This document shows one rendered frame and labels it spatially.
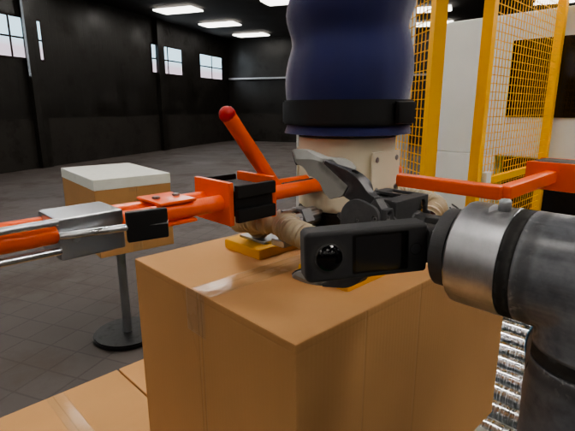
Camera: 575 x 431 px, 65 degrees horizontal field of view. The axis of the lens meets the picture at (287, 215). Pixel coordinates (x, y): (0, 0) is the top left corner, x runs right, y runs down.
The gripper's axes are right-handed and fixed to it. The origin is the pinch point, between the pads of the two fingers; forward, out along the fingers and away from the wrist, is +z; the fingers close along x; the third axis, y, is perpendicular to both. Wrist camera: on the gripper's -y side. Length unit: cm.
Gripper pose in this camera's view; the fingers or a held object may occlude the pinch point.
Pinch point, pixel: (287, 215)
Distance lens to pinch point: 52.5
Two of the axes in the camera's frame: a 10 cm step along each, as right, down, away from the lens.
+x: 0.0, -9.7, -2.4
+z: -7.0, -1.7, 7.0
